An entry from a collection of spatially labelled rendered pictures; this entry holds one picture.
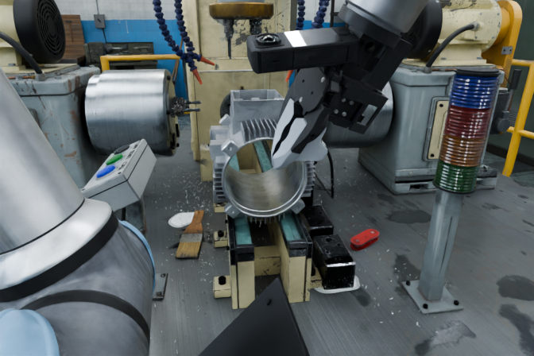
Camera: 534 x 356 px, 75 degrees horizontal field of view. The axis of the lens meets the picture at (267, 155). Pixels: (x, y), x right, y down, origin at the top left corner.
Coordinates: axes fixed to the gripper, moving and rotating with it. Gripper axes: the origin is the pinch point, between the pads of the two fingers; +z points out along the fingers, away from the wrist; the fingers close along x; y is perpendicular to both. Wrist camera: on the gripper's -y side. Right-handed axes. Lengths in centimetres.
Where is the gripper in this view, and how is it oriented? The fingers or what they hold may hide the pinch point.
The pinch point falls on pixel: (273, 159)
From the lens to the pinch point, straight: 45.6
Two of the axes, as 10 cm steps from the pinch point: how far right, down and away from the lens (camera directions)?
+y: 8.7, 2.0, 4.4
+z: -4.2, 7.7, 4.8
